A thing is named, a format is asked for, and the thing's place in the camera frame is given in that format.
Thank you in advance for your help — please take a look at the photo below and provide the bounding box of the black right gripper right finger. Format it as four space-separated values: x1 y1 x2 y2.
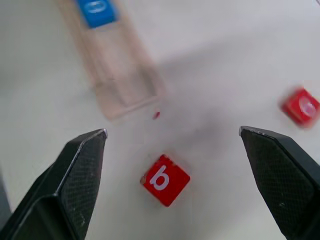
238 125 320 240

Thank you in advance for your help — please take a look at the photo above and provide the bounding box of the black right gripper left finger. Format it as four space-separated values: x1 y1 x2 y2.
0 128 109 240

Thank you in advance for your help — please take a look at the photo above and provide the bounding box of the red letter b block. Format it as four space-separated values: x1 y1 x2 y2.
139 153 191 208

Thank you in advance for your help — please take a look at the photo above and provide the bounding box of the blue letter o block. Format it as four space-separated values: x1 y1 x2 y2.
75 0 119 29

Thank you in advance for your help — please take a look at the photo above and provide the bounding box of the clear plastic tile rack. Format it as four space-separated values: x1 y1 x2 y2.
56 0 167 122

